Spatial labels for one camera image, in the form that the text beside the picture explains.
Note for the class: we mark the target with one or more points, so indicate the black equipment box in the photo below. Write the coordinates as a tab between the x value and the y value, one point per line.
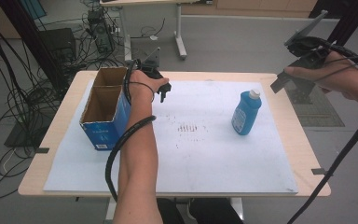
57	45

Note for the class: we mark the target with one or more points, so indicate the black tape piece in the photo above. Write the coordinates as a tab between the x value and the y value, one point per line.
319	171
42	150

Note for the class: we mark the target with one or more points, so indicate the blue bottle with white cap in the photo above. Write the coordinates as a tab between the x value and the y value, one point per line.
245	113

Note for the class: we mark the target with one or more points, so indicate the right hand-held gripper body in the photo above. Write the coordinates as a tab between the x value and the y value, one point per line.
307	46

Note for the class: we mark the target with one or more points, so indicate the white desk with metal legs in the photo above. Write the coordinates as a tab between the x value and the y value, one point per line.
167	18

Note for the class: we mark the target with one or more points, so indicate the person's right hand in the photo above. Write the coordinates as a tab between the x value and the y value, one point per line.
332	74

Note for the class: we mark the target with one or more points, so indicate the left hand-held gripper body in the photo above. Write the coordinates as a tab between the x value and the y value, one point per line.
150	67

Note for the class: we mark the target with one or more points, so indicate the blue cardboard box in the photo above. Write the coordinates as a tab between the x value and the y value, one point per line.
105	109

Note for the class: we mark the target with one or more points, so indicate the person's left hand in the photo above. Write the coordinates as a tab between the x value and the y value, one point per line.
141	85

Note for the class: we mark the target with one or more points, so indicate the dark floor mat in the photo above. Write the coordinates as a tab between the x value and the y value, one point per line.
24	137

